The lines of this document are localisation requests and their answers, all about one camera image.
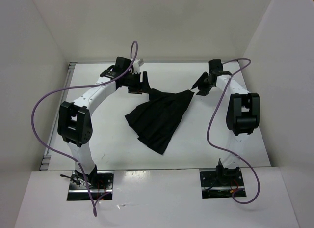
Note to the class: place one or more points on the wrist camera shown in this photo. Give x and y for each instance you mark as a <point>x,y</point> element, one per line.
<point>216,68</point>
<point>120,66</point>

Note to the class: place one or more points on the metal base plate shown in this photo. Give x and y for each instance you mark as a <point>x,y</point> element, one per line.
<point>102,189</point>
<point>213,187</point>

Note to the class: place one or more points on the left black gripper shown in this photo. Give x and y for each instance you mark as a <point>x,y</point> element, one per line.
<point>140,86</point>

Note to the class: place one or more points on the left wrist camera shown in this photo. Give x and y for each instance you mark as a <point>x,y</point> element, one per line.
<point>120,66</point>

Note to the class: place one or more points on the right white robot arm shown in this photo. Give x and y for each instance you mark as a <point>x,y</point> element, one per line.
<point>242,118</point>

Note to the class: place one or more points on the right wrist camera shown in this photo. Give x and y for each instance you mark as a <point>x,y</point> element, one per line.
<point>216,68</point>

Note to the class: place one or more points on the black pleated skirt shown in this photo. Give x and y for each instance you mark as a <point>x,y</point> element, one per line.
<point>156,120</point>

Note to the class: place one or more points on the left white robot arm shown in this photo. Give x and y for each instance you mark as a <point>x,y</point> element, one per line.
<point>75,125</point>

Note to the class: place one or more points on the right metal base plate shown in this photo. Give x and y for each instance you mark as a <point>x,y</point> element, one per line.
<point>213,187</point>

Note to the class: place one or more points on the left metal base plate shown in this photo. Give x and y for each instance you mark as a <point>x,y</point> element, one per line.
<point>102,189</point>

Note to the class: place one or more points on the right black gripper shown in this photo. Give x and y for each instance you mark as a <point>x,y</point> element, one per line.
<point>203,91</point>

